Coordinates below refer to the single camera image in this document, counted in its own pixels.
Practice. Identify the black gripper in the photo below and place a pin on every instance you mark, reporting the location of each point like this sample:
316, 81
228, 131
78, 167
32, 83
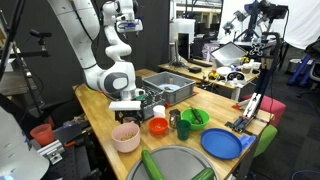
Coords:
129, 114

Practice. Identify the pink bowl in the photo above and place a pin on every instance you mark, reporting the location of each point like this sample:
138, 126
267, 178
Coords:
126, 143

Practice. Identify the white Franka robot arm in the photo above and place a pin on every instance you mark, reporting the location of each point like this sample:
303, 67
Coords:
76, 30

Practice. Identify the green plate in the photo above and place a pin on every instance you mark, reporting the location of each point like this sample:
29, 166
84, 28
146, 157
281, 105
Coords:
140, 97

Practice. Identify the red bowl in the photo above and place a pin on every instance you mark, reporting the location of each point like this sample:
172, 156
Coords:
158, 126

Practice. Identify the white cup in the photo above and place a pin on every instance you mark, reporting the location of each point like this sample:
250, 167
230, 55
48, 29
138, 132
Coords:
159, 111

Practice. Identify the grey metal dish rack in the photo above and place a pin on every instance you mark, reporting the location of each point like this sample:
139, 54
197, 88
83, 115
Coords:
153, 100

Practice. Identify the steel cup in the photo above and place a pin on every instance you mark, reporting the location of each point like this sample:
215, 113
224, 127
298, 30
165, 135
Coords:
174, 118

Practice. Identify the green cucumber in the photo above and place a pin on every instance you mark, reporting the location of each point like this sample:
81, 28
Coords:
204, 174
151, 165

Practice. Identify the pale blue plate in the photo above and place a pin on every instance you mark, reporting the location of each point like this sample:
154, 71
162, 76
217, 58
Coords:
170, 88

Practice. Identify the dark green cup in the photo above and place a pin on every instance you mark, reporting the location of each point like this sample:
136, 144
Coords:
183, 130

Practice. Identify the grey plastic bin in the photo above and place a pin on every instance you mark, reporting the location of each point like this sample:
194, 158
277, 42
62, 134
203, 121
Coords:
180, 95

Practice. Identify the green bowl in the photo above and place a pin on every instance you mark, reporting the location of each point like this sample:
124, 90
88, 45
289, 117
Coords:
186, 116

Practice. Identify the grey round tray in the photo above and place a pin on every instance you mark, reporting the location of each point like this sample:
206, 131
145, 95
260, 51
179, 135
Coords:
180, 163

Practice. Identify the silver aluminium block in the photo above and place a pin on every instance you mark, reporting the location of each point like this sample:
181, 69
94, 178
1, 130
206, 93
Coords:
51, 151

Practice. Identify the black power adapter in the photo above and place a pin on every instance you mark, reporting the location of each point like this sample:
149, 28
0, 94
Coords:
195, 70

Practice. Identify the wooden desk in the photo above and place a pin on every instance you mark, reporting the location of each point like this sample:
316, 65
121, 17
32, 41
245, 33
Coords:
200, 75

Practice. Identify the orange plastic cup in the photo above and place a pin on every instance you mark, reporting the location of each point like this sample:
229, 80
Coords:
42, 135

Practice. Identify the black computer monitor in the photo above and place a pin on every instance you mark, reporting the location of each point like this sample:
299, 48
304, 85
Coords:
184, 46

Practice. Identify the black keyboard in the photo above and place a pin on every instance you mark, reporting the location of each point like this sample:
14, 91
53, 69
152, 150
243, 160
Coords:
201, 62

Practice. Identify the yellow toy duck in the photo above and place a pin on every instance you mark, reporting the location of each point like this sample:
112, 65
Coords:
213, 75

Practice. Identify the white bowl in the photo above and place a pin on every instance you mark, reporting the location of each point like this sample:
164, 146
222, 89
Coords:
224, 71

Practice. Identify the white goggles headset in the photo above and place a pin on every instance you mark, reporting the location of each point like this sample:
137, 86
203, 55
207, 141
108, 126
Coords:
236, 76

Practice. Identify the white dome-shaped device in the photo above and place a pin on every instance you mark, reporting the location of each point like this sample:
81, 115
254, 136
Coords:
16, 150

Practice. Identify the clear plastic bin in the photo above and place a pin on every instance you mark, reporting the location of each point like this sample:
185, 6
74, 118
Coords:
230, 53

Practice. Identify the green chair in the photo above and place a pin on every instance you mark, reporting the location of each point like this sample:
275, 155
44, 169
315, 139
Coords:
266, 136

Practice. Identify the pink chair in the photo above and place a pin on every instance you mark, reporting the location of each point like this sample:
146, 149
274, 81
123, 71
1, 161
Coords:
273, 105

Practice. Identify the small black camera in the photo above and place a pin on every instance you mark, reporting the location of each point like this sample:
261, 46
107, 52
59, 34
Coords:
40, 34

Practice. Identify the black camera stand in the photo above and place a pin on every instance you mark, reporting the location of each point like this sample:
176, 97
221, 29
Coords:
263, 76

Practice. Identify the black camera on tripod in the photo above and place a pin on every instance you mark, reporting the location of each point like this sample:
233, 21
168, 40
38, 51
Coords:
271, 8

